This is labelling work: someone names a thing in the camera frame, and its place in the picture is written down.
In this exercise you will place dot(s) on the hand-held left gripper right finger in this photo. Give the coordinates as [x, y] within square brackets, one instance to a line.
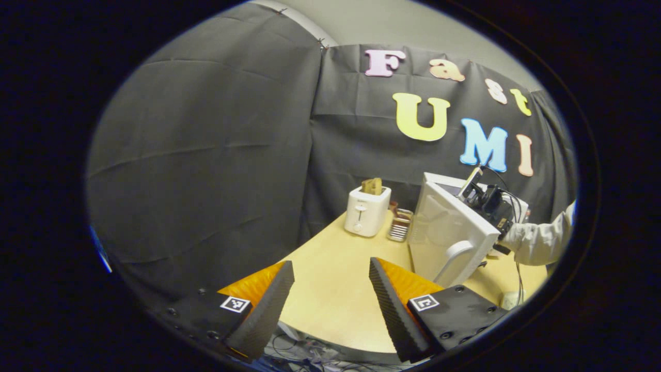
[395, 310]

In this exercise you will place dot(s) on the pale green rectangular tray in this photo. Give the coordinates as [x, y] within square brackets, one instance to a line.
[511, 299]

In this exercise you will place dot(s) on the white microwave oven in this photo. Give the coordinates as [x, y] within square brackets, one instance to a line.
[444, 232]

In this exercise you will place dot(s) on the brown wooden spoon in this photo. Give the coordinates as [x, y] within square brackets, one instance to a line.
[393, 206]

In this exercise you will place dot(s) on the black backdrop cloth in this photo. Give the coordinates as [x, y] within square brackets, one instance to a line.
[206, 155]

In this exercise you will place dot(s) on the white toaster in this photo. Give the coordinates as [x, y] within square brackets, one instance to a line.
[364, 217]

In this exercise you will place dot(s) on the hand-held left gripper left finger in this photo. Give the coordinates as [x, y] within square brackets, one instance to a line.
[263, 312]

